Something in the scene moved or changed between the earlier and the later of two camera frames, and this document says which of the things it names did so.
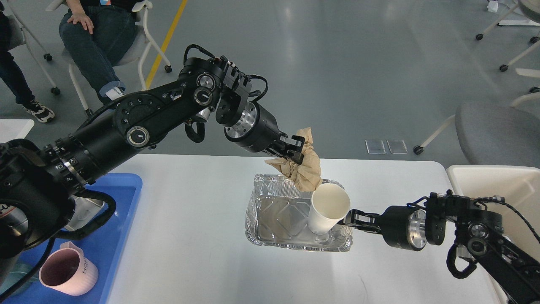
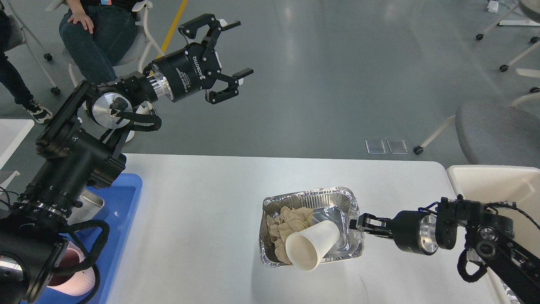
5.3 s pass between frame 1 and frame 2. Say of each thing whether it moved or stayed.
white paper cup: moved
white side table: stayed
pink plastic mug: stayed
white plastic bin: stayed
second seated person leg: stayed
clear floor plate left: stayed
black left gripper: moved
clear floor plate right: stayed
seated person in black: stayed
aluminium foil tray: moved
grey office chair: stayed
